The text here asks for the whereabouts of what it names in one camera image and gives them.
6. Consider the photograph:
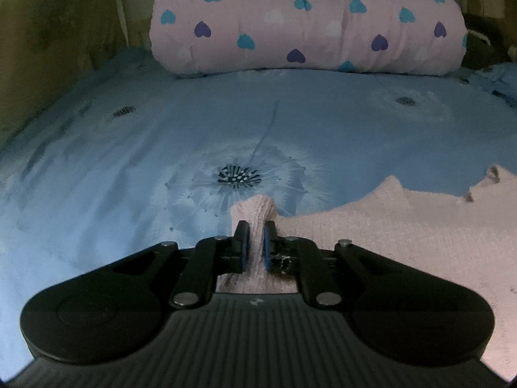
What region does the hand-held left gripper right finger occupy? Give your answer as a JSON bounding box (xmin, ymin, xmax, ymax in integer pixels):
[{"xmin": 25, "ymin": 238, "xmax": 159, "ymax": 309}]
[{"xmin": 262, "ymin": 220, "xmax": 408, "ymax": 308}]

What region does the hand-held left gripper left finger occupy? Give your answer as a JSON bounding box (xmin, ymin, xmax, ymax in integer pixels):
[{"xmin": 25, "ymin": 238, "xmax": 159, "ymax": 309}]
[{"xmin": 101, "ymin": 220, "xmax": 252, "ymax": 310}]

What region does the pink knit sweater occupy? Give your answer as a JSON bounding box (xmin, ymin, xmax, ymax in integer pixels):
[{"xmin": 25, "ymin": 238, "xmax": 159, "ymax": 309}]
[{"xmin": 216, "ymin": 165, "xmax": 517, "ymax": 381}]

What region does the blue dandelion-print bed sheet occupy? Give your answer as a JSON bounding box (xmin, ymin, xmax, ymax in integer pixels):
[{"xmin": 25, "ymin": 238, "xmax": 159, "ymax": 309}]
[{"xmin": 0, "ymin": 46, "xmax": 517, "ymax": 376}]

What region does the pink heart-print quilt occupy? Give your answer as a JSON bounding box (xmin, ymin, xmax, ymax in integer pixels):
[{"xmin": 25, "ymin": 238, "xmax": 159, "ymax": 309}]
[{"xmin": 149, "ymin": 0, "xmax": 468, "ymax": 78}]

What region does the black bag with white cord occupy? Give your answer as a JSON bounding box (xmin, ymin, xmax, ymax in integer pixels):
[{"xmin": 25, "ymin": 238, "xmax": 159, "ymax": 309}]
[{"xmin": 460, "ymin": 14, "xmax": 510, "ymax": 69}]

